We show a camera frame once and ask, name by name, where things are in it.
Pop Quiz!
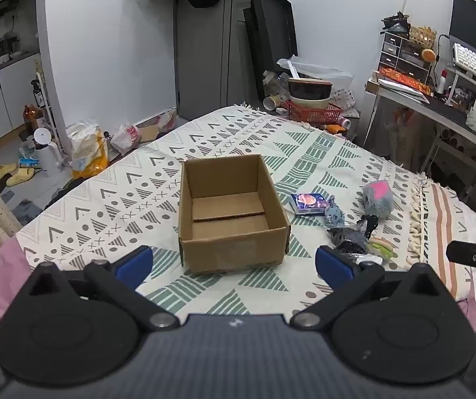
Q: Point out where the red plastic basket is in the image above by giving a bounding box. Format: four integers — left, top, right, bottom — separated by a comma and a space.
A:
283, 99, 344, 126

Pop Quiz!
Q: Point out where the clear plastic bag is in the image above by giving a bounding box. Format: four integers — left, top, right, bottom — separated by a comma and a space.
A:
277, 55, 354, 93

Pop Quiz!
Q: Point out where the white kettle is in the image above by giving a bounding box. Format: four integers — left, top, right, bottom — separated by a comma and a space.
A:
33, 127, 63, 178

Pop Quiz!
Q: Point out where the black leaning monitor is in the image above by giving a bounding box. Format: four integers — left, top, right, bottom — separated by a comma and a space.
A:
243, 0, 299, 101

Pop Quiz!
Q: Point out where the hamburger plush toy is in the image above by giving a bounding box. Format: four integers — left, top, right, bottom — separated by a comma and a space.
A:
367, 237, 399, 259

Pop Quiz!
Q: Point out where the grey drawer organizer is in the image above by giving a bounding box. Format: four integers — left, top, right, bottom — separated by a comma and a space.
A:
378, 30, 430, 84

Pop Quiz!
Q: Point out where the flat cardboard sheet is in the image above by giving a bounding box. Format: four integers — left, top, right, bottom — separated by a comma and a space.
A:
137, 109, 177, 143

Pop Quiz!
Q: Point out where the cream bowl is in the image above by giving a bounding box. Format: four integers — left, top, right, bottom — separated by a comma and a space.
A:
289, 95, 331, 111

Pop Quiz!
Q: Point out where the cardboard box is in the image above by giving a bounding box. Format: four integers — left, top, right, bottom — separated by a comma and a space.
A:
178, 154, 291, 276

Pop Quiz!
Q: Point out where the grey door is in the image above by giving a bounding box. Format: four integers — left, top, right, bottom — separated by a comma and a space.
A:
173, 0, 266, 121

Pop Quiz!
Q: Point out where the grey and pink plush toy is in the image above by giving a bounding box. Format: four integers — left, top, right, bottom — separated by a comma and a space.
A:
362, 180, 393, 221

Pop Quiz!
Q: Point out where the white and pink plastic bag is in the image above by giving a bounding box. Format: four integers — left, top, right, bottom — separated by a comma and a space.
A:
110, 123, 141, 155

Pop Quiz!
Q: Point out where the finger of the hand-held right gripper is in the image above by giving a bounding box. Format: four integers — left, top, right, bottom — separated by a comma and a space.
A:
446, 236, 476, 282

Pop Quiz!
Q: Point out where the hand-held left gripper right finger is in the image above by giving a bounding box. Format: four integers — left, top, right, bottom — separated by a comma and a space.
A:
290, 246, 446, 332

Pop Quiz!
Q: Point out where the brown bottle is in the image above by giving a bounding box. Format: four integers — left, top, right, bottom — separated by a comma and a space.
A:
22, 105, 44, 130

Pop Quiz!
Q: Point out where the small blue plush toy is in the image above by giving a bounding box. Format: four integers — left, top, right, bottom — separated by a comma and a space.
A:
324, 199, 345, 229

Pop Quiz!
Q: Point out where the blue tissue pack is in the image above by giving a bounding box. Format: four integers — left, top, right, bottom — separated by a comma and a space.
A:
290, 192, 331, 216

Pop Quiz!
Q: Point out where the yellow and white bag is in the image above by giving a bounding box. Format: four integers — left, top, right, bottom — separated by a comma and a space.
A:
66, 121, 110, 180

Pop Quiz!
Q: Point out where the glass jar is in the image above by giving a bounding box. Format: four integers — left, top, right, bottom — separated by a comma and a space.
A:
262, 70, 289, 93

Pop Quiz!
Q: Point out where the woven basket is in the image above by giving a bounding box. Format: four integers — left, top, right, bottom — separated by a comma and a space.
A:
408, 26, 437, 50

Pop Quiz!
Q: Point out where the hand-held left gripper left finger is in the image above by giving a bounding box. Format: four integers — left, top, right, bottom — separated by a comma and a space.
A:
26, 246, 180, 332

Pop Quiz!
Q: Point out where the red and gold packet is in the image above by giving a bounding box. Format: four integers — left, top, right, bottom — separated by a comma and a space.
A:
378, 67, 435, 96

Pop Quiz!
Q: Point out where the patterned white bed blanket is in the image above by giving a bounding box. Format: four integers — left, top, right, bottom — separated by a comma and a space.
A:
16, 105, 476, 321

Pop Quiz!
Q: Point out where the white desk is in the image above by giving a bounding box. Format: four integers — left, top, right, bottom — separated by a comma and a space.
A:
362, 77, 476, 217

